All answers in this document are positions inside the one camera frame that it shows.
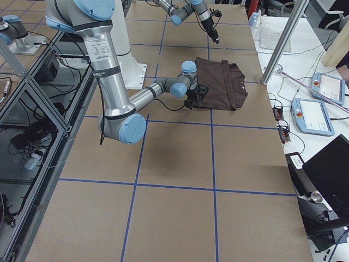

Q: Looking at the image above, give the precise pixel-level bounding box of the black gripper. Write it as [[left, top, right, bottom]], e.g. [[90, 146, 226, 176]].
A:
[[184, 85, 198, 109], [201, 17, 219, 44]]

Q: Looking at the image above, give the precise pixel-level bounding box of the brown t-shirt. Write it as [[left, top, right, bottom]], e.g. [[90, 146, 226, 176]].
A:
[[195, 57, 248, 111]]

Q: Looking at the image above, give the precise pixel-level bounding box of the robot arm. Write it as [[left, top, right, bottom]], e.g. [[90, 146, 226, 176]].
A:
[[151, 0, 222, 44], [46, 1, 198, 144]]

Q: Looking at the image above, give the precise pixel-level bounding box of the red cylinder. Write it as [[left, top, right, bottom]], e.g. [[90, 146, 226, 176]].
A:
[[249, 0, 259, 14]]

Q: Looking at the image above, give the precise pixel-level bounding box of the orange circuit board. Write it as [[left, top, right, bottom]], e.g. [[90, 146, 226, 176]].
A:
[[272, 106, 284, 121], [278, 126, 291, 144]]

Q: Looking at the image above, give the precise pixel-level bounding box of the reacher stick with white claw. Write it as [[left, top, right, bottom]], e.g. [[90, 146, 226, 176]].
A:
[[273, 68, 346, 111]]

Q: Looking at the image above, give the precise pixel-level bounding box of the near teach pendant tablet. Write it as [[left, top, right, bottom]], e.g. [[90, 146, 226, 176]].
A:
[[292, 98, 335, 136]]

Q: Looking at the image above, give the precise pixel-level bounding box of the teach pendant tablet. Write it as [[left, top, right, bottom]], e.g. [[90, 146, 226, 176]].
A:
[[311, 73, 346, 105], [292, 98, 335, 136]]

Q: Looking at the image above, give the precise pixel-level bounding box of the far teach pendant tablet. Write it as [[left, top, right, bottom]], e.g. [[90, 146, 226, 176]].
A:
[[311, 73, 346, 105]]

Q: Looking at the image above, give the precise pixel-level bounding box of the black box with white label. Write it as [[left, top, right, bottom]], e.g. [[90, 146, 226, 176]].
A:
[[285, 152, 316, 197]]

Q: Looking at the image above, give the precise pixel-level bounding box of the black laptop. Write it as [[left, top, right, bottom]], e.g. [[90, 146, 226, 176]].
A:
[[303, 134, 348, 217]]

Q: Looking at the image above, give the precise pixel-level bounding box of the aluminium frame post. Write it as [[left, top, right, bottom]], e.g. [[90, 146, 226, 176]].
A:
[[261, 0, 310, 85]]

